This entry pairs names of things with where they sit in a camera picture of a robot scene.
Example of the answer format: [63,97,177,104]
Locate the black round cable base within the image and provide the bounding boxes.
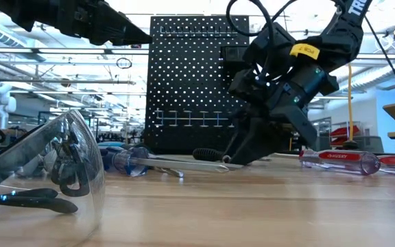
[341,139,360,151]

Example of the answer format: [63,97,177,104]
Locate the silver wire slotted rack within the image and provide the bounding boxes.
[158,24,239,38]

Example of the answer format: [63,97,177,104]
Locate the blue clear handle screwdriver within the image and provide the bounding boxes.
[103,146,246,178]

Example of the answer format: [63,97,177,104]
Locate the red screwdriver marked 1/4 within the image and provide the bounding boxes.
[271,149,382,176]

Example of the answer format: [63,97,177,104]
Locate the clear safety glasses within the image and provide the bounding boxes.
[0,108,106,247]

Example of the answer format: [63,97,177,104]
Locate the red storage bin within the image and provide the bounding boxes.
[330,125,361,148]

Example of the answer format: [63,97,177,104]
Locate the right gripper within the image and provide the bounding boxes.
[223,67,341,165]

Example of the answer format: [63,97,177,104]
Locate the black metal pegboard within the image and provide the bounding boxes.
[145,15,252,155]

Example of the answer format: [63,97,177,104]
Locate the black plastic bin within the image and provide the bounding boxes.
[219,45,253,69]

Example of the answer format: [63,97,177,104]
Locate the black ribbed handle driver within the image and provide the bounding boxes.
[192,147,232,164]

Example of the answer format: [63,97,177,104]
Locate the black blue handle screwdriver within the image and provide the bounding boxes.
[97,141,150,154]

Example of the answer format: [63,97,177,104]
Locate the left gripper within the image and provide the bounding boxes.
[60,0,153,47]

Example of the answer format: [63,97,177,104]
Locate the yellow hanging cable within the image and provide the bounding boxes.
[347,63,355,143]

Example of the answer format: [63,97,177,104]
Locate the silver wire ring rack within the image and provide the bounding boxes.
[153,108,236,129]

